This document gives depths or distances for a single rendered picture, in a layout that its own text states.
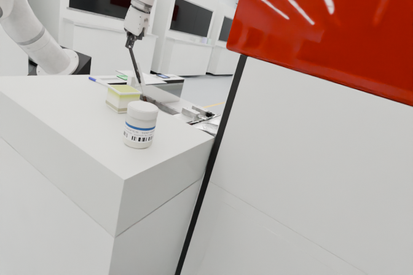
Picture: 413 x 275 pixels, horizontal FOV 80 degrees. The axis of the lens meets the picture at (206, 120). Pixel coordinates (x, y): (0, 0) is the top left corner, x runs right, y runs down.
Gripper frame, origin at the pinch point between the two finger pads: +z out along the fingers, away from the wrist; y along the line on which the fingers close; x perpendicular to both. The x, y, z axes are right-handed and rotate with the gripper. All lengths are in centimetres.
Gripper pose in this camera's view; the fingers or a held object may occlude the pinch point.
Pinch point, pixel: (129, 43)
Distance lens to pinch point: 117.3
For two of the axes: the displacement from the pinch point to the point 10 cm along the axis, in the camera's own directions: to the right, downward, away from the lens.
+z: -4.1, 8.1, 4.2
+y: -7.5, -5.6, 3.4
